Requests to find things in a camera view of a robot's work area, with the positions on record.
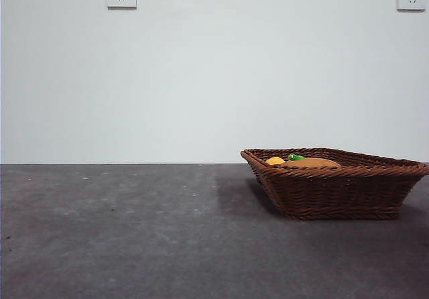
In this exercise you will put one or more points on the yellow corn cob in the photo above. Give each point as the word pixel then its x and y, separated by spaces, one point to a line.
pixel 275 160

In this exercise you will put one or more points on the purple eggplant with green stem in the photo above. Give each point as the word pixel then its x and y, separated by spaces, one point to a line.
pixel 295 157

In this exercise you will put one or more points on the brown potato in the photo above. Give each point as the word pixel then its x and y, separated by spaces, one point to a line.
pixel 311 162

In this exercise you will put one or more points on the brown wicker basket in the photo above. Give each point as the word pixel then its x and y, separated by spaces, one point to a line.
pixel 335 195

